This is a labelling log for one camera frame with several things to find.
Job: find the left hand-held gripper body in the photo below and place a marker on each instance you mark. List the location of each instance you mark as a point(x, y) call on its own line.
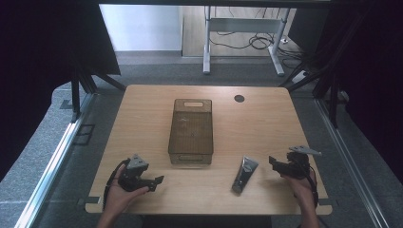
point(133, 175)

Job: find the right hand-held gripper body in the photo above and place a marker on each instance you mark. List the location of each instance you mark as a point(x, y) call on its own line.
point(297, 164)

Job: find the person's left hand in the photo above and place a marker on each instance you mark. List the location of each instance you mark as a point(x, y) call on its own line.
point(118, 196)

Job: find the person's right hand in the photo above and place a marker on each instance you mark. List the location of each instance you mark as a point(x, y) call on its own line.
point(301, 190)

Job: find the silver and black tube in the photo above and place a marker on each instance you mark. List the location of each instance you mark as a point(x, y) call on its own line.
point(244, 174)

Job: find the brown translucent plastic basket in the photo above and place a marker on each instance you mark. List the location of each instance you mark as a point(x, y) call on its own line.
point(191, 133)

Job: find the round dark table grommet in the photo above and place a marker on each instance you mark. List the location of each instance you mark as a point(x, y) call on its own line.
point(239, 98)

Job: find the black metal stand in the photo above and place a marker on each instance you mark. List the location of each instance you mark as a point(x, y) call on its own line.
point(76, 95)
point(333, 101)

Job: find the white power strip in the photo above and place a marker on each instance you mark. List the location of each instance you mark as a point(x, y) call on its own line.
point(299, 76)

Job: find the black curtain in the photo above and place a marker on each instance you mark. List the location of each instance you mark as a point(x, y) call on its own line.
point(374, 79)
point(41, 63)

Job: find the aluminium rail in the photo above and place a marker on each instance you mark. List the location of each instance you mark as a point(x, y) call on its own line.
point(345, 158)
point(53, 164)

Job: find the white metal desk frame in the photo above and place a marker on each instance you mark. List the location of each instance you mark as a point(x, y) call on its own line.
point(244, 24)

